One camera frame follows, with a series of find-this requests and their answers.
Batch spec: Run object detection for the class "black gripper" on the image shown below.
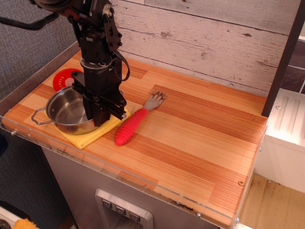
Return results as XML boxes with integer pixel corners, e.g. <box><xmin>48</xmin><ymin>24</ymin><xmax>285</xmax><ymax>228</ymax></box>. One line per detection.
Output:
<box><xmin>72</xmin><ymin>58</ymin><xmax>127</xmax><ymax>126</ymax></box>

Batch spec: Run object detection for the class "stainless steel pot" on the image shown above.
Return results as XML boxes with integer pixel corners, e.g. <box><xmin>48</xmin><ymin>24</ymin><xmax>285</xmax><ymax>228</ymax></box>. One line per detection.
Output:
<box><xmin>31</xmin><ymin>86</ymin><xmax>98</xmax><ymax>135</ymax></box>

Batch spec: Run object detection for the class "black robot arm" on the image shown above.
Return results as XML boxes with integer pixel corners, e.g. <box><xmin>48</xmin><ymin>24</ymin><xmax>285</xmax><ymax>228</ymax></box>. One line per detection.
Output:
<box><xmin>0</xmin><ymin>0</ymin><xmax>130</xmax><ymax>126</ymax></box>

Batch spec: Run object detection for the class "yellow folded cloth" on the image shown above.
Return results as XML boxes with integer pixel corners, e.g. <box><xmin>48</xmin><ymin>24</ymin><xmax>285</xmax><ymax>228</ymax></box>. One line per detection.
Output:
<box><xmin>56</xmin><ymin>108</ymin><xmax>131</xmax><ymax>149</ymax></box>

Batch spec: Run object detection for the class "red toy tomato slice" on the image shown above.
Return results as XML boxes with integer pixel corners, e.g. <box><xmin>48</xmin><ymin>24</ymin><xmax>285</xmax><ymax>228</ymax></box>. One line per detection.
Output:
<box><xmin>52</xmin><ymin>68</ymin><xmax>82</xmax><ymax>92</ymax></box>

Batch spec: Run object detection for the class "grey toy fridge cabinet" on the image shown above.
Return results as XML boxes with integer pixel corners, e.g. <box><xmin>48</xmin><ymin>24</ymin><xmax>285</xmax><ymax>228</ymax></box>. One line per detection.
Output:
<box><xmin>43</xmin><ymin>148</ymin><xmax>216</xmax><ymax>229</ymax></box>

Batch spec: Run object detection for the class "silver dispenser panel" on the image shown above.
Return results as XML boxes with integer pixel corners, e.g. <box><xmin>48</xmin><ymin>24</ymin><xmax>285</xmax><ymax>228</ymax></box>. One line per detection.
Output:
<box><xmin>95</xmin><ymin>188</ymin><xmax>154</xmax><ymax>229</ymax></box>

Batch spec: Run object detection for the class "clear acrylic edge guard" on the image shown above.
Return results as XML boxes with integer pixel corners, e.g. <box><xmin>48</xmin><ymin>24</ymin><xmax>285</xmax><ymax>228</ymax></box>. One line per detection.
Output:
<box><xmin>3</xmin><ymin>112</ymin><xmax>267</xmax><ymax>229</ymax></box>

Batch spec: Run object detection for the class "red-handled metal fork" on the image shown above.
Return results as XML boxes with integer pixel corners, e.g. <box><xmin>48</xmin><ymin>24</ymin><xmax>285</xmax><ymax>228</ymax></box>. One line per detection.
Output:
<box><xmin>115</xmin><ymin>90</ymin><xmax>166</xmax><ymax>146</ymax></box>

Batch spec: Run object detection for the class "dark right cabinet post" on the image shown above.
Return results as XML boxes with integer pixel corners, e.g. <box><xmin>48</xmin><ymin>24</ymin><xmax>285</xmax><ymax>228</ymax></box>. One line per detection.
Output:
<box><xmin>261</xmin><ymin>0</ymin><xmax>305</xmax><ymax>117</ymax></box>

